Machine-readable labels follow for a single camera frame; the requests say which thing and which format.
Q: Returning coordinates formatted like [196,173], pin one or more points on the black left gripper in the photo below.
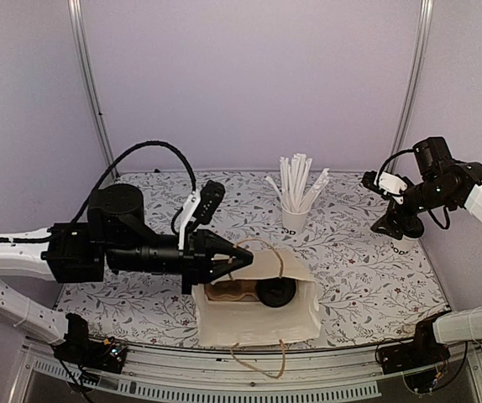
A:
[198,253]

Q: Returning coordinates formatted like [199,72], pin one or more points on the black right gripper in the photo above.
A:
[394,227]

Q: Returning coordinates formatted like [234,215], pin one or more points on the white paper coffee cup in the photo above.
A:
[402,246]

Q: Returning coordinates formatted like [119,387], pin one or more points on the brown cardboard cup carrier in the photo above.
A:
[232,291]

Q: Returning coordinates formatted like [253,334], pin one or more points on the cream paper bag with handles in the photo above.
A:
[234,325]

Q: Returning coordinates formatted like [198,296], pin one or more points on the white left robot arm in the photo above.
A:
[63,253]

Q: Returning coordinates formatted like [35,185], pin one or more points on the floral patterned table mat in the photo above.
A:
[367,292]

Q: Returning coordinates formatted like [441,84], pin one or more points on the white cup holding straws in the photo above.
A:
[293,222]

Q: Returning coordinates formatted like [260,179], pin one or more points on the bundle of white wrapped straws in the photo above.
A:
[291,191]

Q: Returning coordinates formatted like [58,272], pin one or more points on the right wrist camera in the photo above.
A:
[388,186]

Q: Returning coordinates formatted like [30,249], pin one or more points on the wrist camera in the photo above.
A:
[199,208]
[388,186]

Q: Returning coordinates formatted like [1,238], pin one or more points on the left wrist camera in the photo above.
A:
[199,208]

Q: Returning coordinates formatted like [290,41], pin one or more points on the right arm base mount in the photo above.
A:
[423,350]

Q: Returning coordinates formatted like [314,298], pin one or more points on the front aluminium rail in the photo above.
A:
[163,374]

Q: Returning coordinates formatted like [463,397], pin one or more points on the right aluminium frame post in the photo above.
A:
[413,81]

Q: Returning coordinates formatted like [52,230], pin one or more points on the aluminium frame post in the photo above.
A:
[84,61]
[413,81]

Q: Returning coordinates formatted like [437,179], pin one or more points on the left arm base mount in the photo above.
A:
[108,355]

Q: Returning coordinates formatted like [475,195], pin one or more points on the left aluminium frame post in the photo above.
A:
[84,61]

